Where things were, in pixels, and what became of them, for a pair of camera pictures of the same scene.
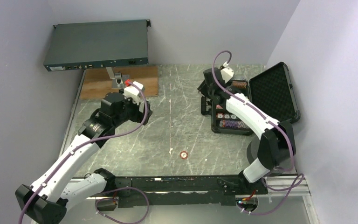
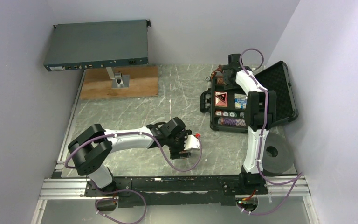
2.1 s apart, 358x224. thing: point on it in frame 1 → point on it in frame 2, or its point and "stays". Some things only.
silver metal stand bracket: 118,79 stays
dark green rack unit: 82,45 stays
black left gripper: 139,115 → 175,153
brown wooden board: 98,82 stays
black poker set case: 271,91 stays
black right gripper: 203,88 → 228,84
